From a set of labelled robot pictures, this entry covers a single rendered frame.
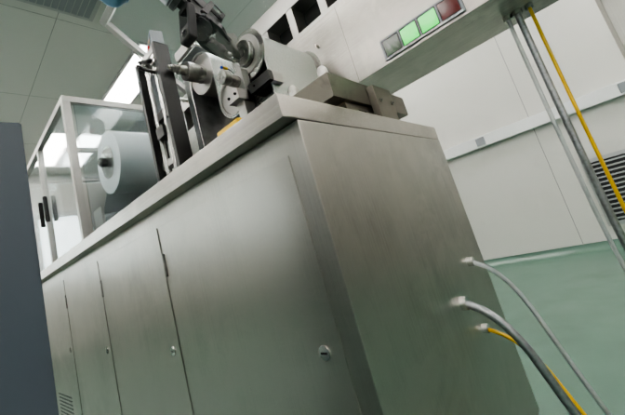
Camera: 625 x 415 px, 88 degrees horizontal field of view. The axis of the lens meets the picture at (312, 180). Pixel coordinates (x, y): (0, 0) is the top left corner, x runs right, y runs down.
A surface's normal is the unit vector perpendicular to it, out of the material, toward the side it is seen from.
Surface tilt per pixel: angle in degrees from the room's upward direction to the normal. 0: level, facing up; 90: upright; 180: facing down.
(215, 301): 90
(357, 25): 90
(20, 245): 90
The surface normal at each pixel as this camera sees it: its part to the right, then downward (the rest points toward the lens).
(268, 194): -0.64, 0.04
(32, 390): 0.65, -0.32
